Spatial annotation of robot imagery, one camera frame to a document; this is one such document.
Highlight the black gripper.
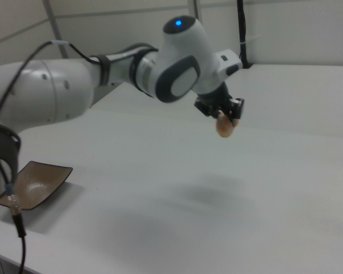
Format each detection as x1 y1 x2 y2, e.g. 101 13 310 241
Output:
194 80 245 126

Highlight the round orange bread bun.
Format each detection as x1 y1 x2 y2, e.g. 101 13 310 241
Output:
216 111 240 139

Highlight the square brown ceramic plate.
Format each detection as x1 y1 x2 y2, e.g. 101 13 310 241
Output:
0 160 74 211

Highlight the black camera stand pole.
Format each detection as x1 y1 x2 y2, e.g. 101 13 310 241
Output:
236 0 253 69

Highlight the narrow grey partition post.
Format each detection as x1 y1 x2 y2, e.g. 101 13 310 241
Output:
192 0 203 21

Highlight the wide grey partition post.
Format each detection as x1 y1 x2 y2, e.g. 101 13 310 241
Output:
42 0 70 59

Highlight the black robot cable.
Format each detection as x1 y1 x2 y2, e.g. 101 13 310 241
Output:
0 40 103 274

